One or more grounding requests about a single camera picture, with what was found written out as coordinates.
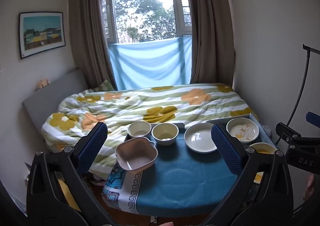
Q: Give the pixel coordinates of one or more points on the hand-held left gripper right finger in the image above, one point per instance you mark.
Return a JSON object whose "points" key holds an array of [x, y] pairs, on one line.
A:
{"points": [[226, 148]]}

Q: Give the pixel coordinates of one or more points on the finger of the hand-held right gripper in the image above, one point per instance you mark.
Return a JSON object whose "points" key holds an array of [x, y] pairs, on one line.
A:
{"points": [[287, 132], [313, 118]]}

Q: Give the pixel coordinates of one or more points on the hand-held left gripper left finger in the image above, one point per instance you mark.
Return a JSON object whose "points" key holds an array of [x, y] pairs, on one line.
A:
{"points": [[91, 148]]}

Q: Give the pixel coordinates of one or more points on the cream plate with yellow print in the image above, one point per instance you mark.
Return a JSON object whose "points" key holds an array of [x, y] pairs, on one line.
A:
{"points": [[243, 129]]}

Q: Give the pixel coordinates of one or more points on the white plate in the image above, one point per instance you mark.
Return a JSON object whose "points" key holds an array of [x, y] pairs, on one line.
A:
{"points": [[200, 139]]}

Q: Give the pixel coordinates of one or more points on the yellow-lined bowl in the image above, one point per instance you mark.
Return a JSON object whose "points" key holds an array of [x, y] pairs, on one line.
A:
{"points": [[262, 150]]}

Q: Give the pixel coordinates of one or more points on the person's right hand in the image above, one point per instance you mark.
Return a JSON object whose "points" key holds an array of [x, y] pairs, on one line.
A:
{"points": [[309, 187]]}

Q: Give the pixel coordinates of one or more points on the small white bowl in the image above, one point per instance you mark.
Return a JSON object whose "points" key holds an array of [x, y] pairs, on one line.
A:
{"points": [[138, 129]]}

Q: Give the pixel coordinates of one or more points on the blue patterned tablecloth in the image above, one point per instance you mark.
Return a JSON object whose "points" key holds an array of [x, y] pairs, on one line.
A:
{"points": [[180, 181]]}

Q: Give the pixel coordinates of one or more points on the cream round bowl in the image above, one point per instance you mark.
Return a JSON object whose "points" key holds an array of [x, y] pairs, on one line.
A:
{"points": [[165, 134]]}

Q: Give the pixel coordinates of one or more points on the green pillow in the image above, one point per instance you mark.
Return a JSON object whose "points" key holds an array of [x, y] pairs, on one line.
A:
{"points": [[105, 85]]}

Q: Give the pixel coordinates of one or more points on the grey bed headboard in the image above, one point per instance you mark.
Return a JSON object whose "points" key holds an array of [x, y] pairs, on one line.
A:
{"points": [[45, 100]]}

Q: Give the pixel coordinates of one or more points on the floral striped blanket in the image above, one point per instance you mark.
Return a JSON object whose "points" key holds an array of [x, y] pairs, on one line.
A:
{"points": [[150, 102]]}

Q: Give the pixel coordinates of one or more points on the plush toy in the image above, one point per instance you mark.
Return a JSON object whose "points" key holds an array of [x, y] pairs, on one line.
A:
{"points": [[43, 83]]}

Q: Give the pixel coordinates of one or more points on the light blue hanging cloth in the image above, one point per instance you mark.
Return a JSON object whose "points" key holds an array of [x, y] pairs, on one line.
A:
{"points": [[150, 63]]}

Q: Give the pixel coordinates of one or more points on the window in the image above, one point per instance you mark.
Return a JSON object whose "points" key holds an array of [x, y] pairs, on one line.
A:
{"points": [[142, 5]]}

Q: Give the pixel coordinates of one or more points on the black metal bracket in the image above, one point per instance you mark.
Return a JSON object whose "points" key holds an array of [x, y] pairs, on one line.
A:
{"points": [[311, 49]]}

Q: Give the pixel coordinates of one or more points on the framed wall picture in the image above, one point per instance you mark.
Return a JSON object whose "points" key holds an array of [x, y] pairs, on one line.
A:
{"points": [[42, 33]]}

